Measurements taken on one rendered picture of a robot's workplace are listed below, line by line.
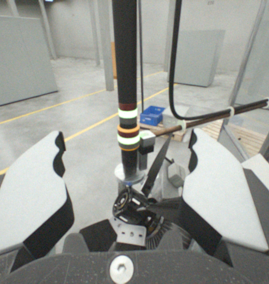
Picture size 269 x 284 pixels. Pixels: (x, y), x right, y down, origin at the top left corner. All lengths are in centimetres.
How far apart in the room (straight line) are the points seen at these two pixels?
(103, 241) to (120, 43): 68
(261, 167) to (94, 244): 69
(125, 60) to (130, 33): 3
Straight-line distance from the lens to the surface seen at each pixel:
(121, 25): 26
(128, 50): 26
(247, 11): 1238
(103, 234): 75
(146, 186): 64
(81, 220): 210
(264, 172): 69
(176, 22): 32
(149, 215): 63
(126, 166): 35
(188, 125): 40
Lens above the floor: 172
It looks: 33 degrees down
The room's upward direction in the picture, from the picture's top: 1 degrees counter-clockwise
